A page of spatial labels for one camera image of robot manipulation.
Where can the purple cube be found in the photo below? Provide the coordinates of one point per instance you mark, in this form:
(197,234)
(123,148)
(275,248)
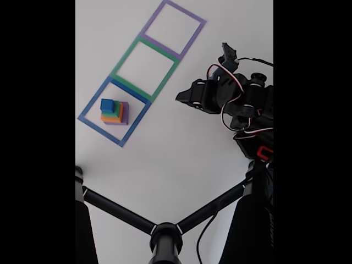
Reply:
(126,114)

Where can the green cube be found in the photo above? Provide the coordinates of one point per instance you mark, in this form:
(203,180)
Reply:
(118,108)

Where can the small blue cube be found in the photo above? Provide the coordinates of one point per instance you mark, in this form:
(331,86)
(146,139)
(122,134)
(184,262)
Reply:
(107,105)

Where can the orange cube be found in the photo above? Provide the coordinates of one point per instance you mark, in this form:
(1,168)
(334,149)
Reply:
(110,118)

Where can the purple tape square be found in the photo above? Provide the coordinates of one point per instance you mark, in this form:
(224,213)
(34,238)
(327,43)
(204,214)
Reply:
(198,30)

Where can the red clamp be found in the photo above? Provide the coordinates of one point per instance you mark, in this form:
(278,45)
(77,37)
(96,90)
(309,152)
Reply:
(264,153)

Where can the green tape square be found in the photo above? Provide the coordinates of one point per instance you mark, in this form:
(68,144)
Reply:
(123,57)

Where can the blue tape square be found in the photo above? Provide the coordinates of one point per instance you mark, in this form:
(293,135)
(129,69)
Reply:
(90,103)

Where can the black tripod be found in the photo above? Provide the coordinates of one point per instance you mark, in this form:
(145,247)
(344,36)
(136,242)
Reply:
(165,242)

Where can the gripper camera board, blue mount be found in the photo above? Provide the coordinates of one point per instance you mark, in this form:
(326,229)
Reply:
(228,56)

